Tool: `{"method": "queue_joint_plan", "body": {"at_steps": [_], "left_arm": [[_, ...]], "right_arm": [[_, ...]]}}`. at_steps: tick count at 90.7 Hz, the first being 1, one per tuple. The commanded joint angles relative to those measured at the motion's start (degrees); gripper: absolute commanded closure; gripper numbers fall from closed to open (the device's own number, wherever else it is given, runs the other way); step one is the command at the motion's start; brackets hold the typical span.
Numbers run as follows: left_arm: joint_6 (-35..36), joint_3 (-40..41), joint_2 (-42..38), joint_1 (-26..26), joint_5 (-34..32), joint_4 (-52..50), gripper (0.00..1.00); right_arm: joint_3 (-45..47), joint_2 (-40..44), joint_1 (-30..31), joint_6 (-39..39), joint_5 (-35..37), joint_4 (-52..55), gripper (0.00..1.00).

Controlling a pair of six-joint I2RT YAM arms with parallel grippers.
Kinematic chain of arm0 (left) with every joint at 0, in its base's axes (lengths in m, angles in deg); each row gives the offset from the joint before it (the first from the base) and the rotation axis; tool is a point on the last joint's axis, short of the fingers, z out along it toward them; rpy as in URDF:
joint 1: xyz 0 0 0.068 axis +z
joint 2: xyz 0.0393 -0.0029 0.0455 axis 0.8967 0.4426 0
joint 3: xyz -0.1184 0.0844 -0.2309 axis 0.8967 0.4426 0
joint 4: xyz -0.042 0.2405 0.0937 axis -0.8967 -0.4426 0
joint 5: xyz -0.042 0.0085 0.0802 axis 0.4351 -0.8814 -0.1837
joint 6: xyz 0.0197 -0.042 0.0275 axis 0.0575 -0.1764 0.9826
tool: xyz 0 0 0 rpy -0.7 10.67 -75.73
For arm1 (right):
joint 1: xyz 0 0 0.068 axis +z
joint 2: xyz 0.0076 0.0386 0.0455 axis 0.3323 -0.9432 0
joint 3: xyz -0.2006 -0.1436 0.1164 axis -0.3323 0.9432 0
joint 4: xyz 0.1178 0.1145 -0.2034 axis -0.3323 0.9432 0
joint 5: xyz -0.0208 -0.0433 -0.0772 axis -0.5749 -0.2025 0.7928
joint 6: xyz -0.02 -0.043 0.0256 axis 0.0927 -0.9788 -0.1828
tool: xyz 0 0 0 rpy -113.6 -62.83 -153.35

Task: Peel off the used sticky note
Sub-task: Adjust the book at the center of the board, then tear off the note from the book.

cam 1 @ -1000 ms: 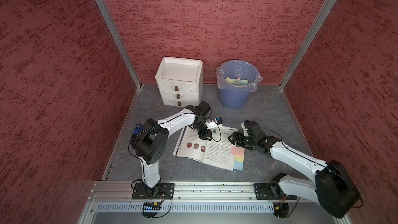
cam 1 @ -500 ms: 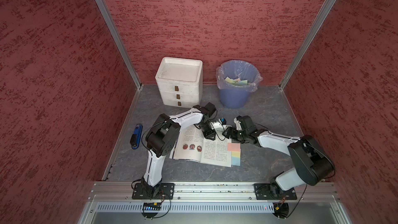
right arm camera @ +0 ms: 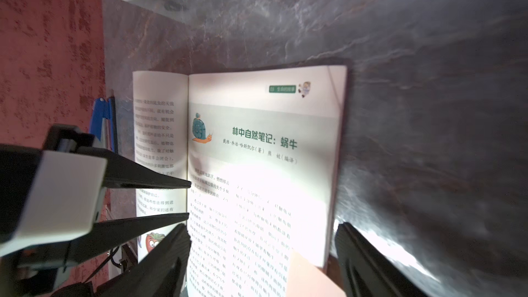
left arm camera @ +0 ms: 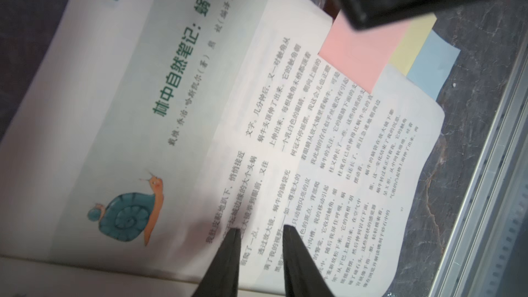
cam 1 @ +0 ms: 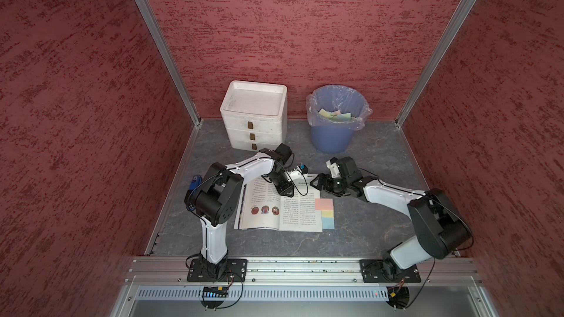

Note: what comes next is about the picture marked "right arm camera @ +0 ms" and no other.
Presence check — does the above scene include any children's science magazine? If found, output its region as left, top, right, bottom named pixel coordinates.
left=133, top=65, right=347, bottom=296

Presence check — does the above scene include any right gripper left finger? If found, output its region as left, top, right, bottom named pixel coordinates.
left=97, top=224, right=191, bottom=296

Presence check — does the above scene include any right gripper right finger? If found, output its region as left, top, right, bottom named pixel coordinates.
left=334, top=222, right=426, bottom=297

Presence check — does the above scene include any pink sticky note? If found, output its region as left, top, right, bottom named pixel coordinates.
left=285, top=251, right=346, bottom=297

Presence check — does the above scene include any blue pen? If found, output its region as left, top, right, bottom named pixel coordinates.
left=89, top=96, right=118, bottom=153

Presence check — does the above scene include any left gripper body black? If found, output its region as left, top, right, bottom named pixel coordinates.
left=1, top=125, right=107, bottom=296

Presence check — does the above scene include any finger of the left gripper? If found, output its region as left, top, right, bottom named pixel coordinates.
left=78, top=147, right=191, bottom=189
left=65, top=213, right=189, bottom=264

